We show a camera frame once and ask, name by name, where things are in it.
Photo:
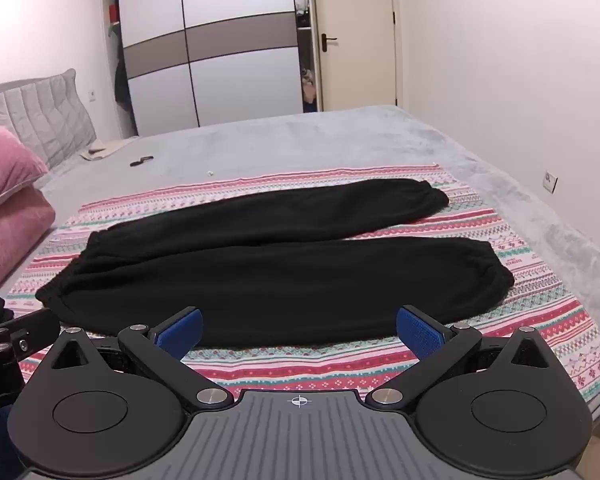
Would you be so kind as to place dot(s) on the grey padded headboard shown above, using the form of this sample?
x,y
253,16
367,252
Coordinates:
x,y
45,110

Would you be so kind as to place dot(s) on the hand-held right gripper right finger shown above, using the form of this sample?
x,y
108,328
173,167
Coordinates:
x,y
420,332

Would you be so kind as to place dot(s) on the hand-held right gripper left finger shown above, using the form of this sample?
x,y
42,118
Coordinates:
x,y
182,332

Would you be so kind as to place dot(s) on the pink pillow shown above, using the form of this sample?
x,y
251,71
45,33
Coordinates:
x,y
10,240
5,170

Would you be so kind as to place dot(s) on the white and brown wardrobe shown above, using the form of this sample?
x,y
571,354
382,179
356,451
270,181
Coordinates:
x,y
220,60

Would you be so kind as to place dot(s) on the beige cloth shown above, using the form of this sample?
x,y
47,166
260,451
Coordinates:
x,y
102,150

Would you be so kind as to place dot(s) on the small black object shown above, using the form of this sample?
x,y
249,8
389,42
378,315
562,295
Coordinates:
x,y
141,161

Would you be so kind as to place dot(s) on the black pants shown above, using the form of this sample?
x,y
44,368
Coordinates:
x,y
280,270

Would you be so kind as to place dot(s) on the red box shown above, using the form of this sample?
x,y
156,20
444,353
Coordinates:
x,y
113,13

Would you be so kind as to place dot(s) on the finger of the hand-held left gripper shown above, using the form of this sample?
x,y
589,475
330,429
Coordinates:
x,y
35,330

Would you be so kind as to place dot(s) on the striped patterned blanket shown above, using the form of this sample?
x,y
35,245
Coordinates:
x,y
530,310

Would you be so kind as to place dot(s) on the beige bag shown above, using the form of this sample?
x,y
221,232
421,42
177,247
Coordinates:
x,y
309,91

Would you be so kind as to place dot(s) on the cream door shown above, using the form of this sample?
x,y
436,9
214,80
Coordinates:
x,y
360,50

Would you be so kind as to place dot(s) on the white wall outlet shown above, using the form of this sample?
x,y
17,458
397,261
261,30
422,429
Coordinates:
x,y
550,181

